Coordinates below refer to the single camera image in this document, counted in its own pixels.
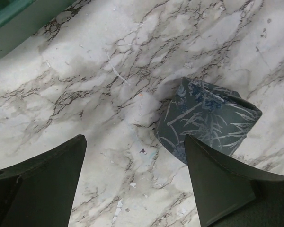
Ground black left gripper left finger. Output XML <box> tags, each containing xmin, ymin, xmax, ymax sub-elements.
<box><xmin>0</xmin><ymin>135</ymin><xmax>87</xmax><ymax>227</ymax></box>

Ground grey blue floral tie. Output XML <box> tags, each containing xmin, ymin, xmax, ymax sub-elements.
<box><xmin>155</xmin><ymin>77</ymin><xmax>262</xmax><ymax>164</ymax></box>

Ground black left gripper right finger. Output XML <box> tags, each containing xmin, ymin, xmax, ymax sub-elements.
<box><xmin>184</xmin><ymin>135</ymin><xmax>284</xmax><ymax>227</ymax></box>

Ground green compartment tray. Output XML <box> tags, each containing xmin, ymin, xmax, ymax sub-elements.
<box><xmin>0</xmin><ymin>0</ymin><xmax>74</xmax><ymax>59</ymax></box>

